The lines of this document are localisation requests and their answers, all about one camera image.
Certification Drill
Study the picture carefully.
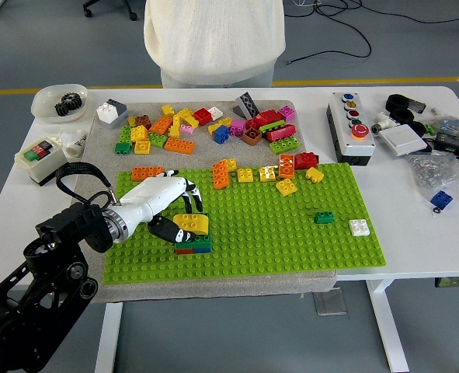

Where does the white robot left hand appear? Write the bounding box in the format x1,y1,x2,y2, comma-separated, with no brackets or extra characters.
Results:
116,169,204,245

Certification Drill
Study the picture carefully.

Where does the yellow curved brick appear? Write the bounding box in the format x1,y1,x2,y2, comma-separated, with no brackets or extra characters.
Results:
173,212,210,235

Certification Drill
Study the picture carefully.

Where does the orange long brick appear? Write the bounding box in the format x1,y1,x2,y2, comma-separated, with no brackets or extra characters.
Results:
162,137,196,155
277,153,296,180
130,166,164,183
211,159,230,190

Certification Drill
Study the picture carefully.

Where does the yellow narrow brick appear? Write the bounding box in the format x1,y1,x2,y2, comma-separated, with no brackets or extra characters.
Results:
169,114,183,139

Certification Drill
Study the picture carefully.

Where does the red square brick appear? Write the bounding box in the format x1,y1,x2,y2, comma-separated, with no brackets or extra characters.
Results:
193,107,214,126

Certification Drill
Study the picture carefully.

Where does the white square brick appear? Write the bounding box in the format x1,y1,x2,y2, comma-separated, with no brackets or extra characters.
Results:
347,218,370,237
96,100,118,124

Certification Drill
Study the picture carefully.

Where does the green studded baseplate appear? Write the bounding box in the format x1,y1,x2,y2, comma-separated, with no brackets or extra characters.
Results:
102,162,388,284

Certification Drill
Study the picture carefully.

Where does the brown square brick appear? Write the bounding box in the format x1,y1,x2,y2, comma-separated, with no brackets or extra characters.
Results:
242,127,263,147

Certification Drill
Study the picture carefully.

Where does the grey patterned sloped brick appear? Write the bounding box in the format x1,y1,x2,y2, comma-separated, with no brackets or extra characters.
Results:
233,92,261,120

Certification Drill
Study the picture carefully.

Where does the lime flat brick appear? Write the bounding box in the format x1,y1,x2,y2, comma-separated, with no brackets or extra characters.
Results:
258,120,287,133

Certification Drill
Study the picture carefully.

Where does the large red brick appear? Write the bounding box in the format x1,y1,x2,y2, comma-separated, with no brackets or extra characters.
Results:
245,110,283,131

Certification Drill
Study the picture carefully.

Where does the red long brick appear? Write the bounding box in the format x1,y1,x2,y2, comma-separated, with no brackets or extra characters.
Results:
264,124,297,143

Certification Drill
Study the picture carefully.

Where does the white plastic tube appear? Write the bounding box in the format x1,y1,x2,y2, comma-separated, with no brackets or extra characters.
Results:
65,130,89,158

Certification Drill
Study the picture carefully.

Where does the grey-brown mat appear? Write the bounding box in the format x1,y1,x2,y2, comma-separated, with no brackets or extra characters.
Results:
50,99,339,305

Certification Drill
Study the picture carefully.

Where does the white bowl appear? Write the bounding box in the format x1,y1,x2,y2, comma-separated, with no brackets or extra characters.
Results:
30,83,89,124

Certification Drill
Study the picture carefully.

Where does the white table leg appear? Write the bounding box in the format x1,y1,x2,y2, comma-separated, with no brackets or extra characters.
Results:
367,279,411,373
95,302,123,373

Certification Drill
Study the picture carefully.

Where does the person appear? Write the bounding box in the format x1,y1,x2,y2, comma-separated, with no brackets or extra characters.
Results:
143,0,287,89

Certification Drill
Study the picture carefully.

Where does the black office chair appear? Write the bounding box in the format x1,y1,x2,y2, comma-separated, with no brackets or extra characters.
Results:
82,0,139,21

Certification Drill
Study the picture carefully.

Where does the grey button control box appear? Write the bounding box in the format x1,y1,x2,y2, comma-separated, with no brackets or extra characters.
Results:
325,92,377,166

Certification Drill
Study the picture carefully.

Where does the white pipe fitting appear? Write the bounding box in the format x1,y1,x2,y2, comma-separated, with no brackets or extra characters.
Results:
370,112,401,135

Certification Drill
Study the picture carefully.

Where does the grey black block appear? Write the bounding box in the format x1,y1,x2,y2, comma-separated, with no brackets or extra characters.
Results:
407,96,427,114

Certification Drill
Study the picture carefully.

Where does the clear bag of screws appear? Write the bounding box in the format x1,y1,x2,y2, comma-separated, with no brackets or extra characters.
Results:
405,153,459,195

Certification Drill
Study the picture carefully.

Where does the black power adapter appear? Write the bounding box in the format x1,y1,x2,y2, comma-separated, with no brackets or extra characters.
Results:
433,131,459,160

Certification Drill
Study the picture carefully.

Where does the clear bag of parts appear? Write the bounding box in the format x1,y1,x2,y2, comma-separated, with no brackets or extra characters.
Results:
426,114,459,141

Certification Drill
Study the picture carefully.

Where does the beige switch box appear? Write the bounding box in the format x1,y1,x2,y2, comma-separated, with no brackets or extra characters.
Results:
14,138,71,187

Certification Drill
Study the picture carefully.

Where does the black floor cable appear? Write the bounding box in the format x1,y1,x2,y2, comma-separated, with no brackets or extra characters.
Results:
284,0,459,65

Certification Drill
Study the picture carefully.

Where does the black foam ring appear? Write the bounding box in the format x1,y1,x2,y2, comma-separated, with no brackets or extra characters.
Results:
391,108,415,124
385,94,412,112
407,120,428,137

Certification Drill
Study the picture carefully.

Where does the white switch plate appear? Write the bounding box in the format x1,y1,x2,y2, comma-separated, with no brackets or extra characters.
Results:
378,124,429,157

